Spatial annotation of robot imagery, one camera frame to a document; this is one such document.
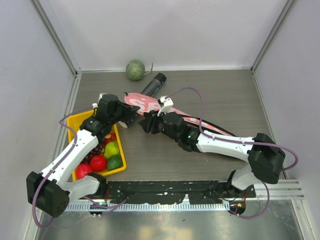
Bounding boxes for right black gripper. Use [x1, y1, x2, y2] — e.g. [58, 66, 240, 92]
[139, 107, 181, 142]

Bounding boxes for pink racket bag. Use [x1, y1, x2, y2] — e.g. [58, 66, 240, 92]
[124, 93, 236, 137]

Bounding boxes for black shuttlecock tube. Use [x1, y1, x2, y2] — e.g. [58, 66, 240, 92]
[141, 72, 167, 97]

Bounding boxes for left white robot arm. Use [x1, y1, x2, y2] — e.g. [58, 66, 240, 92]
[26, 94, 140, 218]

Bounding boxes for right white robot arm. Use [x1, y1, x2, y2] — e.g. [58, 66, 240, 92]
[138, 111, 286, 197]

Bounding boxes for red strawberries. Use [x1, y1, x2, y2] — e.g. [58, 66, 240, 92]
[104, 132, 117, 144]

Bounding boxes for green melon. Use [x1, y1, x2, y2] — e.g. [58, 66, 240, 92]
[125, 59, 154, 81]

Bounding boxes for yellow-green pear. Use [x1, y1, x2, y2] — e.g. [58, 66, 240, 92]
[103, 141, 120, 159]

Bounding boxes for green lime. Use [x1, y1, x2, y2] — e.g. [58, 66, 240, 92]
[106, 155, 123, 171]

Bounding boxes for red grape bunch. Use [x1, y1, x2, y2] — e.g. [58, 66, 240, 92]
[81, 143, 106, 164]

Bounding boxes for red apple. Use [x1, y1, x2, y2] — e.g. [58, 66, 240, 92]
[89, 155, 108, 172]

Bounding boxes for yellow plastic tray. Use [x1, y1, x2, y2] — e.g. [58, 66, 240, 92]
[72, 125, 127, 181]

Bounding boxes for red pepper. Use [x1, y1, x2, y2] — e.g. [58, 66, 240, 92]
[75, 163, 94, 180]

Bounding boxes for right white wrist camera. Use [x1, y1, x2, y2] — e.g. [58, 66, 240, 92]
[157, 96, 174, 117]

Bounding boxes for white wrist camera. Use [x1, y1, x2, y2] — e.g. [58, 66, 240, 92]
[92, 93, 111, 110]
[157, 96, 174, 117]

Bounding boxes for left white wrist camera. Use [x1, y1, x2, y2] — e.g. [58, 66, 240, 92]
[92, 93, 111, 110]

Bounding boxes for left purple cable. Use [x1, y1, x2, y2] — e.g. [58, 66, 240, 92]
[32, 104, 98, 228]

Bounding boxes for purple cable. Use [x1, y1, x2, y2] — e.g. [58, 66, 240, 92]
[164, 86, 300, 220]
[32, 104, 98, 228]

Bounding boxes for white slotted cable duct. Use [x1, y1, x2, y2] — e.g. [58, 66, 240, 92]
[65, 201, 230, 213]

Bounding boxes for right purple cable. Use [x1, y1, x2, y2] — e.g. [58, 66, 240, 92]
[164, 86, 300, 220]

